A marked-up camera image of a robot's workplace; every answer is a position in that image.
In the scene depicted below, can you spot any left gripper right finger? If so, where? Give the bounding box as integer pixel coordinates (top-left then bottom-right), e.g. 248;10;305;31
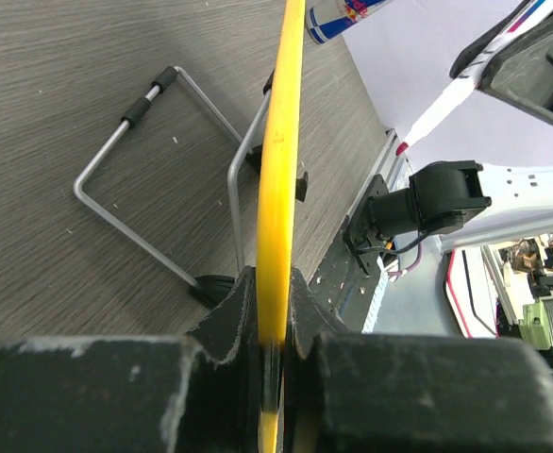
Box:
283;270;553;452

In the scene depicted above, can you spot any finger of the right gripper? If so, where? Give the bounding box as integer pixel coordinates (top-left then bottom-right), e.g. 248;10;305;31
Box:
479;13;553;126
449;1;541;80

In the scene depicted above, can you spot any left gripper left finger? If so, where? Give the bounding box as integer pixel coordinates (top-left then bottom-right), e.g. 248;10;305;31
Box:
0;268;260;452

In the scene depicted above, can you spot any pink capped marker pen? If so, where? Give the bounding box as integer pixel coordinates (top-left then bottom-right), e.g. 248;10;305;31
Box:
396;0;553;156

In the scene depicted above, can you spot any yellow framed whiteboard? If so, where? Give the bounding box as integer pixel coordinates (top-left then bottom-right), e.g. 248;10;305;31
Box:
256;0;306;452

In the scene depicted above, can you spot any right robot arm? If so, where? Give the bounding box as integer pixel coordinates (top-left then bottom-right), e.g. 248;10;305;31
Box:
343;1;553;260

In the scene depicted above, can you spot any right whiteboard foot clip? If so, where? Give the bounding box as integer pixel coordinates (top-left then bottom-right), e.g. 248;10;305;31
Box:
295;172;309;203

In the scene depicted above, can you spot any energy drink can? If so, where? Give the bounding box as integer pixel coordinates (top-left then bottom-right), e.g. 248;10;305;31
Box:
305;0;391;44

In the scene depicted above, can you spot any white cable duct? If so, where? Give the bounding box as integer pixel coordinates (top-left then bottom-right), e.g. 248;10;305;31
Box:
361;272;389;334

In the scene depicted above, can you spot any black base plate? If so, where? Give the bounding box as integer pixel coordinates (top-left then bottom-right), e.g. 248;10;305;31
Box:
309;216;380;332

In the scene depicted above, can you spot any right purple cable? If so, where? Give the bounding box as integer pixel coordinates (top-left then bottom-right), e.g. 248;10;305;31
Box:
382;244;424;284

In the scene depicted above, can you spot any metal wire whiteboard stand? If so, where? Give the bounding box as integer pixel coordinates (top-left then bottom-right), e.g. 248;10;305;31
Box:
73;66;270;288

